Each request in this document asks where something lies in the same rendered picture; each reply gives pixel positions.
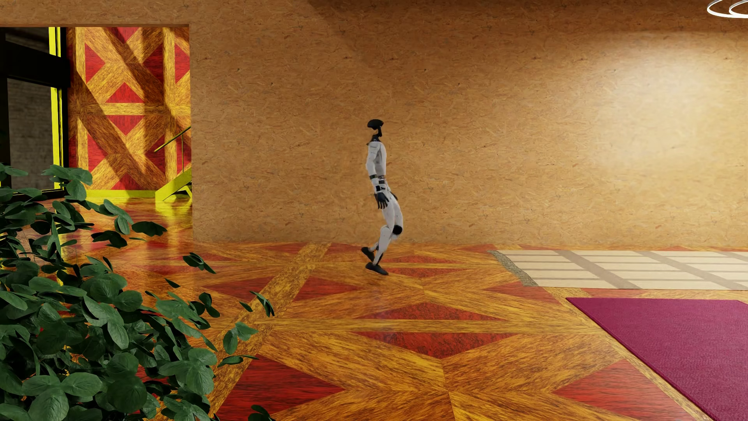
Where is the yellow staircase with railing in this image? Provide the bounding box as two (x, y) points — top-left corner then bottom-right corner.
(153, 126), (193, 203)

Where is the beige striped rug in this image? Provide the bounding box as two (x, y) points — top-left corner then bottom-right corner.
(489, 249), (748, 291)

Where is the yellow black door frame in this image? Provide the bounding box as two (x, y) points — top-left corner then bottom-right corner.
(0, 27), (71, 191)

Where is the green leafy plant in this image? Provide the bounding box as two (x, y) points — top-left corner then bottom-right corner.
(0, 163), (277, 421)

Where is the white ring ceiling lamp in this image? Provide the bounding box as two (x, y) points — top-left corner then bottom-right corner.
(706, 0), (748, 19)

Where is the white humanoid robot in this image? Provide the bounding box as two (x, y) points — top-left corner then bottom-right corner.
(360, 119), (404, 276)

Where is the magenta carpet rug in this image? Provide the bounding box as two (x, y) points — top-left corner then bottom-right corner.
(566, 297), (748, 421)

